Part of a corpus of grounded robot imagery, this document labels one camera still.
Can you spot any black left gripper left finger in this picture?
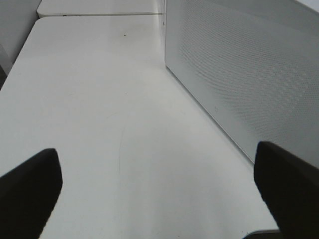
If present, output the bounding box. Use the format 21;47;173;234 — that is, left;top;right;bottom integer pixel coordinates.
0;148;63;239

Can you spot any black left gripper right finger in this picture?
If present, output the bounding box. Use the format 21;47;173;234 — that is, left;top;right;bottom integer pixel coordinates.
254;141;319;239

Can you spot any white microwave door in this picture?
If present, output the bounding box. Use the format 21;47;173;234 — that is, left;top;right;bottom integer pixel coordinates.
165;0;319;166

